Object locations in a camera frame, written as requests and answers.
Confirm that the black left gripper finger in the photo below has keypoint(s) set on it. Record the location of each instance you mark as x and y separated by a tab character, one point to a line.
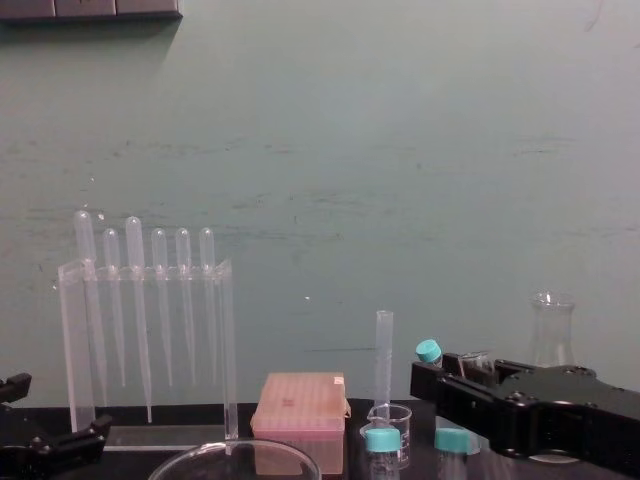
60	447
15	390

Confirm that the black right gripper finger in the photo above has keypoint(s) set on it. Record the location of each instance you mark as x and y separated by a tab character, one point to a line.
520	377
475	405

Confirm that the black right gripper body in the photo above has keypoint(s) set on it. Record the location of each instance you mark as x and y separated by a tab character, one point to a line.
590	415

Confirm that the teal-capped clear test tube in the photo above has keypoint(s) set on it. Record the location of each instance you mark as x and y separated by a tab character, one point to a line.
382	440
451	440
428	351

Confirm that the small clear glass beaker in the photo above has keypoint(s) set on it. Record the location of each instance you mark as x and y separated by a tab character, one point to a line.
403	425
477	362

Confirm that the clear acrylic pipette rack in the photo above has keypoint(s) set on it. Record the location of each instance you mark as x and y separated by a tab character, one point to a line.
74	350

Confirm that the clear glass conical flask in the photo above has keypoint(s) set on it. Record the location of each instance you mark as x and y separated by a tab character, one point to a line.
551	335

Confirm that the clear graduated cylinder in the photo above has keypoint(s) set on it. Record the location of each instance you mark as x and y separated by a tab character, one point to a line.
384	350

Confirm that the small clear plastic transfer pipette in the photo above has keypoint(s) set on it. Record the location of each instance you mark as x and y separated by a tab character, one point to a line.
111	245
206	245
159	245
183	245

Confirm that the pink pipette tip box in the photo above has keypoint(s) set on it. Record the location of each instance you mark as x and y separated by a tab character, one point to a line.
300	405

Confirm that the clear glass petri dish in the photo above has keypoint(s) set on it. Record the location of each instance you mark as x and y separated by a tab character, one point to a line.
235	462

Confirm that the grey wall-mounted panel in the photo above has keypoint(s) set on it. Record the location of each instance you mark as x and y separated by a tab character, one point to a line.
90	7

